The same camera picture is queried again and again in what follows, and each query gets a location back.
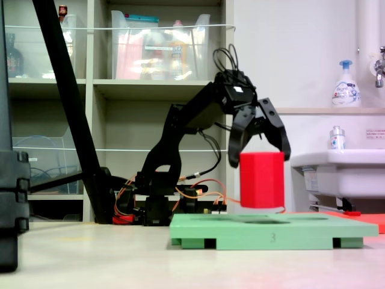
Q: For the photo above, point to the dark grey upright post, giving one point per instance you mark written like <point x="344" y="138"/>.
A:
<point x="4" y="75"/>

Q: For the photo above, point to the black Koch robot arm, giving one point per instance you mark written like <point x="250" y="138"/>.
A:
<point x="192" y="117"/>

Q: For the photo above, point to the metal faucet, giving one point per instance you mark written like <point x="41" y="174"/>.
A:
<point x="379" y="69"/>

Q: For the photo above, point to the black tripod brace bar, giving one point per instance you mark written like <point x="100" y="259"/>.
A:
<point x="54" y="182"/>

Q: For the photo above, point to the clear plastic bin with packets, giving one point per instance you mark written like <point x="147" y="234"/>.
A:
<point x="156" y="54"/>

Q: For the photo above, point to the brown bottle with red cap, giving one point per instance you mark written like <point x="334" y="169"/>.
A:
<point x="62" y="12"/>

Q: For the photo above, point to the green shape sorter board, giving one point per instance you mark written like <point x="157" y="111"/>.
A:
<point x="270" y="234"/>

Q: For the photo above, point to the black table clamp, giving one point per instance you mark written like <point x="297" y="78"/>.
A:
<point x="189" y="201"/>

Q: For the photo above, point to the white wall label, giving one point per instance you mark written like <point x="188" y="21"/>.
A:
<point x="376" y="134"/>

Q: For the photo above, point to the small clear sanitizer bottle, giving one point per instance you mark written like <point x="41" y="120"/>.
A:
<point x="337" y="140"/>

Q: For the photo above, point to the white soap pump bottle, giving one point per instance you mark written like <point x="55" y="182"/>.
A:
<point x="346" y="90"/>

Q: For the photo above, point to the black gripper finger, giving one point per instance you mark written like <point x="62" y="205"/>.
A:
<point x="276" y="126"/>
<point x="237" y="141"/>

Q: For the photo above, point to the circuit board with connectors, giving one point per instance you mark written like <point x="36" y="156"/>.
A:
<point x="219" y="208"/>

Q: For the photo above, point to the notched black stack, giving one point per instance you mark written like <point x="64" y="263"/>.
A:
<point x="13" y="192"/>

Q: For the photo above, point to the orange flat block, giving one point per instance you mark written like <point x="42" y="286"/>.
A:
<point x="374" y="221"/>

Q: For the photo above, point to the red printed base mount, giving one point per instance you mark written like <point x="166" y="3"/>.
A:
<point x="123" y="218"/>

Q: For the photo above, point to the beige shelf unit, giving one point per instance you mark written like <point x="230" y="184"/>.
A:
<point x="159" y="85"/>

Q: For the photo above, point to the black tripod leg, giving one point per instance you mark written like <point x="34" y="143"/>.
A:
<point x="69" y="90"/>

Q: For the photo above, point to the dark glass bottle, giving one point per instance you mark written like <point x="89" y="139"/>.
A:
<point x="13" y="63"/>

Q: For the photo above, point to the white sink basin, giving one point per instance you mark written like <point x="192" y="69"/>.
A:
<point x="349" y="174"/>

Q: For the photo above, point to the red octagonal pillar block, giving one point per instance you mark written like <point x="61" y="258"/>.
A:
<point x="261" y="180"/>

